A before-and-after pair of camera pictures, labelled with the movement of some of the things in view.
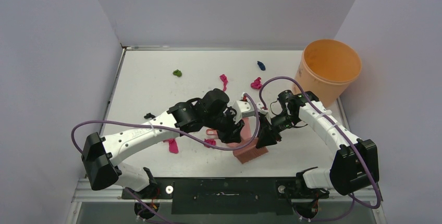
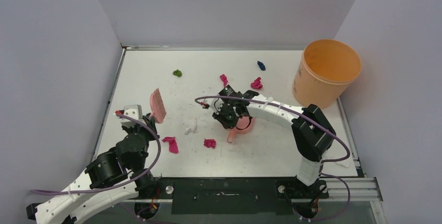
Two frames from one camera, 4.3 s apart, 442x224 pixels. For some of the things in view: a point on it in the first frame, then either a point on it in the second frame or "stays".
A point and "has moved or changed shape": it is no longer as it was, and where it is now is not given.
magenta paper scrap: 173,146 stays
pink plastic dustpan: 245,136 has moved or changed shape
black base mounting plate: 228,195 stays
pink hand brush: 249,152 -> 158,106
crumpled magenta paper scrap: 257,83 stays
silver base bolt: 169,189 stays
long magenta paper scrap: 224,78 stays
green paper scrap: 177,72 stays
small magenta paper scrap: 210,141 stays
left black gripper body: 226,126 -> 151,136
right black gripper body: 271,129 -> 225,119
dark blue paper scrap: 261,65 stays
